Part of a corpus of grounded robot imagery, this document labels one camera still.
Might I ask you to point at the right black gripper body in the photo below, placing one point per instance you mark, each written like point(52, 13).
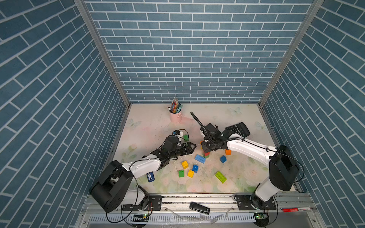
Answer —
point(207, 147)

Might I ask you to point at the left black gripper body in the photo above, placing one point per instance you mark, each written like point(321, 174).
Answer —
point(179, 151)

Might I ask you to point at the long light blue lego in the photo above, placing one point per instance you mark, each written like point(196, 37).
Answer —
point(199, 158)

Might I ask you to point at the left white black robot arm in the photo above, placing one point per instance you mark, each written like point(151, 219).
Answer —
point(117, 184)

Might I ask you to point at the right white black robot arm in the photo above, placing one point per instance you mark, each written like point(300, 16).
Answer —
point(283, 168)

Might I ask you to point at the small orange lego brick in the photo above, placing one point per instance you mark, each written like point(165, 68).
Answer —
point(228, 152)

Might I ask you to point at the small blue lego right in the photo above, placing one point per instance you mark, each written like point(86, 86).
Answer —
point(223, 159)

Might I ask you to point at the small blue lego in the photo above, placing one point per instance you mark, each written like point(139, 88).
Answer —
point(223, 159)
point(195, 168)

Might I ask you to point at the yellow lego lower left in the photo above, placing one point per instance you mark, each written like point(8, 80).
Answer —
point(185, 164)

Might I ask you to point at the yellow lego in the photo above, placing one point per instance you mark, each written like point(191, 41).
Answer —
point(185, 164)
point(191, 173)

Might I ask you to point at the small green lego bottom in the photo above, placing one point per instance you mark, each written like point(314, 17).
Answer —
point(181, 173)

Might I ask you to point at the small blue lego lower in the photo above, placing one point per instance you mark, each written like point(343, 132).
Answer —
point(195, 168)

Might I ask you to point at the yellow lego bottom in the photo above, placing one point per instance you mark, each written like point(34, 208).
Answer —
point(191, 173)

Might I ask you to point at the long lime lego brick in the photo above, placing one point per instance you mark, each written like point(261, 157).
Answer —
point(220, 177)

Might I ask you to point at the black calculator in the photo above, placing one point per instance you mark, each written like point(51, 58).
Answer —
point(239, 129)

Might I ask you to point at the pink pen cup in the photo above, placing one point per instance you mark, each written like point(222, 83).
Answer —
point(175, 117)

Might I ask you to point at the blue black usb device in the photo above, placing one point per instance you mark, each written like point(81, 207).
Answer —
point(150, 177)

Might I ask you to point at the red marker pen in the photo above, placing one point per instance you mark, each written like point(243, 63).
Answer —
point(286, 210)

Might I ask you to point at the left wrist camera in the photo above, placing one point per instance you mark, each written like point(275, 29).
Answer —
point(178, 133)

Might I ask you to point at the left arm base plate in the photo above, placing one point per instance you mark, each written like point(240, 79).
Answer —
point(148, 203)

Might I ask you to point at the black remote on rail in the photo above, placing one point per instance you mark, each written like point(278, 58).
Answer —
point(199, 208)

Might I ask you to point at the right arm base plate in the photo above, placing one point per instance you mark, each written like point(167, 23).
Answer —
point(242, 203)

